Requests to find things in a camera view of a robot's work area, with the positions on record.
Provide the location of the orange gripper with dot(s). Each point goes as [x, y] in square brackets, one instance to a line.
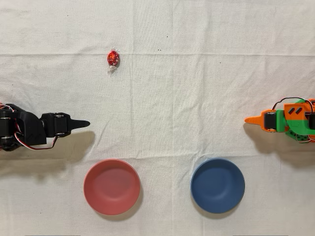
[269, 121]

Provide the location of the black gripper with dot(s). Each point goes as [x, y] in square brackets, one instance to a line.
[58, 124]

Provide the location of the red foil-wrapped candy ball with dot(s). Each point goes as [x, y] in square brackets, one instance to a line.
[113, 57]

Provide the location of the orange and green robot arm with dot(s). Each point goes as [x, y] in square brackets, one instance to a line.
[295, 123]

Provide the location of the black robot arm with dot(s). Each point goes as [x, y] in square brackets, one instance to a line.
[29, 125]

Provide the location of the red bowl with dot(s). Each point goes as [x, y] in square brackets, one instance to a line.
[112, 188]

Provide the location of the blue bowl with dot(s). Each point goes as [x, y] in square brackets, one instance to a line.
[217, 185]

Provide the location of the white tablecloth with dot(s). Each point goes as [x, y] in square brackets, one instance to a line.
[172, 98]

